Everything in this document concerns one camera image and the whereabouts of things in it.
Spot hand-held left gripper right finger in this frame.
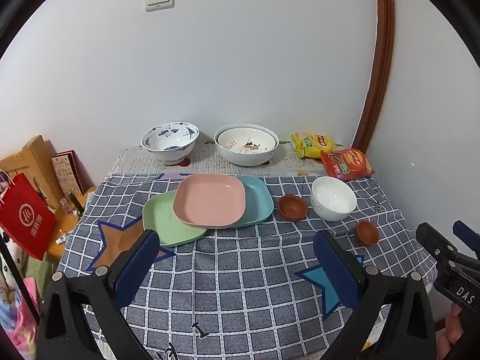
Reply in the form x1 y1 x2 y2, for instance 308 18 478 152
313 229 437 360

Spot white bowl with fruit print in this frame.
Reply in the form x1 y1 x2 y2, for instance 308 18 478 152
217 127 277 155

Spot green square plate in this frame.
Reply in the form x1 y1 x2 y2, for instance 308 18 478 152
142 189 209 248

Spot blue patterned white bowl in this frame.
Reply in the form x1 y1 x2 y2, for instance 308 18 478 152
141 121 200 166

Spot small brown bowl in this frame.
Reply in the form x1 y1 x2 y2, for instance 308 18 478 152
277 194 309 220
355 220 380 247

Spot brown wooden door frame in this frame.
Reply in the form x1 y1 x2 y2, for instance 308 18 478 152
354 0 396 154

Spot blue square plate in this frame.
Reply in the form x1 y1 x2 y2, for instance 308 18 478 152
225 175 274 229

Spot brown patterned book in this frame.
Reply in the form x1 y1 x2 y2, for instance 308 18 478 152
50 150 86 197

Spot wooden side table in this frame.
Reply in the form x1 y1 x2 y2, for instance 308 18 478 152
45 187 98 250

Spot large white bowl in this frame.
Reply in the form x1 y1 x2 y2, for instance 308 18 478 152
214 124 280 166

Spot pink square plate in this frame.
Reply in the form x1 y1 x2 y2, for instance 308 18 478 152
172 173 246 229

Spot red chip bag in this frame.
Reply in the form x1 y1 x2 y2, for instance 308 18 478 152
320 148 376 181

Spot colourful printed cloth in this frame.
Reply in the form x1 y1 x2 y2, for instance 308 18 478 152
0 240 38 359

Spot person's right hand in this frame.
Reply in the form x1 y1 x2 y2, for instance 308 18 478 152
436 303 465 360

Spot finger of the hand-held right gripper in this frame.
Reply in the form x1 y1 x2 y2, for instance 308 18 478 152
452 220 480 261
415 222 461 269

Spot yellow chip bag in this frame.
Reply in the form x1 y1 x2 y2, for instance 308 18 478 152
291 132 335 159

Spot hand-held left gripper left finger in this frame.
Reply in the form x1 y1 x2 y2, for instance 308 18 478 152
35 229 162 360

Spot red paper bag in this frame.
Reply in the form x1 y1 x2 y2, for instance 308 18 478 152
0 172 57 261

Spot black stand pole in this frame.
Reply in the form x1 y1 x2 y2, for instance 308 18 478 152
0 229 40 321

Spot grey checkered tablecloth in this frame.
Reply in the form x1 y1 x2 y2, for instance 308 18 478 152
56 172 447 360

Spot white bowl with grey pattern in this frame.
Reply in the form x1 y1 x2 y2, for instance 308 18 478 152
310 175 358 222

